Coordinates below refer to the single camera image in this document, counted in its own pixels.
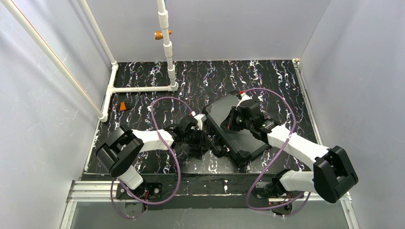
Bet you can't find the black poker set case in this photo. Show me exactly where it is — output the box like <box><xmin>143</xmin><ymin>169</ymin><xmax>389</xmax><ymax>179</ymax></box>
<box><xmin>202</xmin><ymin>91</ymin><xmax>271</xmax><ymax>165</ymax></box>

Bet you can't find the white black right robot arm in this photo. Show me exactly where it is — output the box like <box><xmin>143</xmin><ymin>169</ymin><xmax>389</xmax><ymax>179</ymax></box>
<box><xmin>221</xmin><ymin>99</ymin><xmax>359</xmax><ymax>203</ymax></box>

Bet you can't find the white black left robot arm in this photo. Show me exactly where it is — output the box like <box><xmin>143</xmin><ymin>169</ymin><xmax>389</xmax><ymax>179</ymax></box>
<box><xmin>94</xmin><ymin>114</ymin><xmax>208</xmax><ymax>190</ymax></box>

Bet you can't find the orange hex key set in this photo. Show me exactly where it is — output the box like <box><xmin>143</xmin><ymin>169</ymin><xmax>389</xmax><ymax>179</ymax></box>
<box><xmin>119</xmin><ymin>101</ymin><xmax>131</xmax><ymax>112</ymax></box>

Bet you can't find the orange knob on pole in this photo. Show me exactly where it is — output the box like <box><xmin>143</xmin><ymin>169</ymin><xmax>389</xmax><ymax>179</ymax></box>
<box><xmin>154</xmin><ymin>30</ymin><xmax>172</xmax><ymax>40</ymax></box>

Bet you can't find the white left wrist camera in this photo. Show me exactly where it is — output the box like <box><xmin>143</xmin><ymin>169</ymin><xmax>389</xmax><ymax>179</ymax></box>
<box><xmin>191</xmin><ymin>111</ymin><xmax>206</xmax><ymax>130</ymax></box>

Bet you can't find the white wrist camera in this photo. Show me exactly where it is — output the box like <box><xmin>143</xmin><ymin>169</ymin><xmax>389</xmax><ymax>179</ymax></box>
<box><xmin>237</xmin><ymin>91</ymin><xmax>254</xmax><ymax>107</ymax></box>
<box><xmin>191</xmin><ymin>111</ymin><xmax>206</xmax><ymax>130</ymax></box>

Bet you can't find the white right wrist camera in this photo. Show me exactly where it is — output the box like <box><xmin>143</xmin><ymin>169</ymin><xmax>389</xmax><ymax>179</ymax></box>
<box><xmin>237</xmin><ymin>91</ymin><xmax>254</xmax><ymax>107</ymax></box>

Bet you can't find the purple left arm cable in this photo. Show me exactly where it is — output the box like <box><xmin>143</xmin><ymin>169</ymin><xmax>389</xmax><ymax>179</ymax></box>
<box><xmin>110</xmin><ymin>97</ymin><xmax>195</xmax><ymax>219</ymax></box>

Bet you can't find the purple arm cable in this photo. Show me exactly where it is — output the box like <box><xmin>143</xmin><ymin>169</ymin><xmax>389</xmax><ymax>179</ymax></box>
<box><xmin>110</xmin><ymin>97</ymin><xmax>195</xmax><ymax>219</ymax></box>
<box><xmin>240</xmin><ymin>88</ymin><xmax>311</xmax><ymax>218</ymax></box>

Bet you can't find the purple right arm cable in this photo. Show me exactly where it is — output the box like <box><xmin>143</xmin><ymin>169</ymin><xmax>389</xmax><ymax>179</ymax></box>
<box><xmin>240</xmin><ymin>88</ymin><xmax>311</xmax><ymax>218</ymax></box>

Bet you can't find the white pvc pipe frame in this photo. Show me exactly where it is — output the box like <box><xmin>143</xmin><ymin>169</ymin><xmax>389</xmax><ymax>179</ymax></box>
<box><xmin>0</xmin><ymin>0</ymin><xmax>178</xmax><ymax>122</ymax></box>

